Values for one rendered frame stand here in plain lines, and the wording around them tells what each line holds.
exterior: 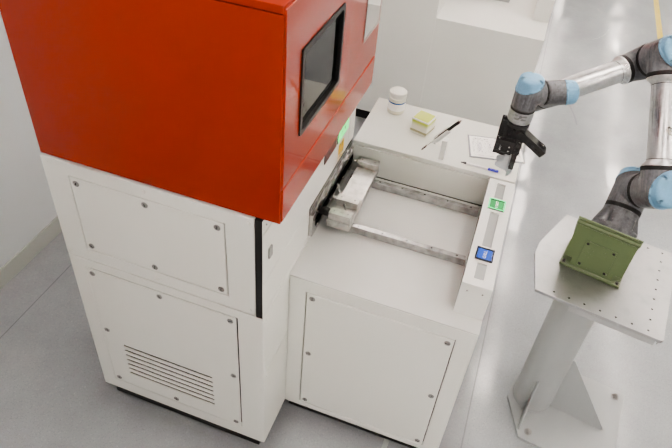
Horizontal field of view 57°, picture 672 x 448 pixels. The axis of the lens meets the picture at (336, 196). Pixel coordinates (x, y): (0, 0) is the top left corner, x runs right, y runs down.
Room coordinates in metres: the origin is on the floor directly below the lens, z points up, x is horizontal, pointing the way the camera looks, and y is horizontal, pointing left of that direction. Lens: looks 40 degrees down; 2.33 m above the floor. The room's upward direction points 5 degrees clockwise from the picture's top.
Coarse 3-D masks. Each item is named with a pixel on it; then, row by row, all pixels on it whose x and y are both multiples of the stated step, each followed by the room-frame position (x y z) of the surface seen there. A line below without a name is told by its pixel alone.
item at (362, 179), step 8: (360, 168) 1.90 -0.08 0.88; (352, 176) 1.85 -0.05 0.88; (360, 176) 1.85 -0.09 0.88; (368, 176) 1.86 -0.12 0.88; (352, 184) 1.80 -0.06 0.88; (360, 184) 1.81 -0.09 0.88; (368, 184) 1.81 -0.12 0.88; (344, 192) 1.75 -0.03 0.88; (352, 192) 1.76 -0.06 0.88; (360, 192) 1.76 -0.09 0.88; (360, 200) 1.71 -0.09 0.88; (328, 224) 1.59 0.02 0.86; (336, 224) 1.59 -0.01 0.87; (344, 224) 1.58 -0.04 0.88
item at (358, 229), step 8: (352, 224) 1.62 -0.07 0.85; (352, 232) 1.60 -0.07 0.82; (360, 232) 1.60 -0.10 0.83; (368, 232) 1.59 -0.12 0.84; (376, 232) 1.59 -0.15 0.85; (384, 232) 1.59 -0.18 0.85; (384, 240) 1.57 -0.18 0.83; (392, 240) 1.56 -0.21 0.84; (400, 240) 1.56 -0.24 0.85; (408, 240) 1.56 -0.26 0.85; (408, 248) 1.55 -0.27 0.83; (416, 248) 1.54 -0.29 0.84; (424, 248) 1.53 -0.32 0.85; (432, 248) 1.53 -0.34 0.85; (432, 256) 1.52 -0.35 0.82; (440, 256) 1.52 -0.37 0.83; (448, 256) 1.51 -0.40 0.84; (456, 256) 1.51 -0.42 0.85; (464, 256) 1.51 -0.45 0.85
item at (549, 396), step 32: (544, 320) 1.58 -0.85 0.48; (576, 320) 1.48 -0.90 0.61; (544, 352) 1.51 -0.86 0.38; (576, 352) 1.49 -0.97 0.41; (512, 384) 1.60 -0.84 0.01; (544, 384) 1.48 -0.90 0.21; (576, 384) 1.49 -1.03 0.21; (512, 416) 1.45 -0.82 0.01; (544, 416) 1.46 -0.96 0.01; (576, 416) 1.47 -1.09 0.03; (608, 416) 1.49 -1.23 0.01
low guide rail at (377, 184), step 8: (376, 184) 1.86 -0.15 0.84; (384, 184) 1.86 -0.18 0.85; (392, 184) 1.86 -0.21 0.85; (392, 192) 1.84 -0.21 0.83; (400, 192) 1.84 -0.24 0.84; (408, 192) 1.83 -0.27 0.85; (416, 192) 1.83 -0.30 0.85; (424, 200) 1.81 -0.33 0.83; (432, 200) 1.80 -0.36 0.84; (440, 200) 1.79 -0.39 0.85; (448, 200) 1.80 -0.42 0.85; (448, 208) 1.78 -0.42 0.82; (456, 208) 1.78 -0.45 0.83; (464, 208) 1.77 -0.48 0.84; (472, 208) 1.77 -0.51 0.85
